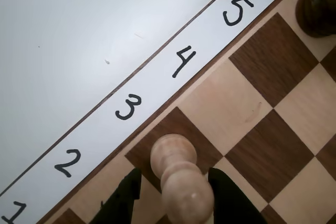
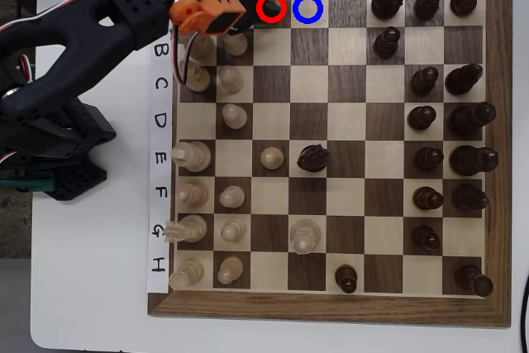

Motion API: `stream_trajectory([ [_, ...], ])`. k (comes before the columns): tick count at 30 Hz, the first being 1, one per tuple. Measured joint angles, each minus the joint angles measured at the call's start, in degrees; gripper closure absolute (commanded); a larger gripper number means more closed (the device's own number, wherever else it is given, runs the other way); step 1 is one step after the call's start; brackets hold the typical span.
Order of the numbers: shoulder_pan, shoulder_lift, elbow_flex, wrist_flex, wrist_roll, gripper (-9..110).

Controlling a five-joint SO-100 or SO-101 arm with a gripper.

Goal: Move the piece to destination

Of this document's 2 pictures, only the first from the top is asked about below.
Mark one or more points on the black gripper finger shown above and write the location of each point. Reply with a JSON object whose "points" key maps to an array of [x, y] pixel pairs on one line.
{"points": [[123, 203], [228, 203]]}

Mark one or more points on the light wooden pawn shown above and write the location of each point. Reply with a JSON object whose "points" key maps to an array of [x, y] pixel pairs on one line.
{"points": [[181, 182]]}

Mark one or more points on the white number label strip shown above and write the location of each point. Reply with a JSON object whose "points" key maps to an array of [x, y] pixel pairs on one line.
{"points": [[157, 82]]}

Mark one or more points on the wooden chessboard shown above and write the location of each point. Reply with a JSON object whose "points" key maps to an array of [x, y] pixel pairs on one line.
{"points": [[262, 58]]}

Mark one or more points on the dark wooden knight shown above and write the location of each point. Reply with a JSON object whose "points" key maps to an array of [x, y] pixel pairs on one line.
{"points": [[317, 11]]}

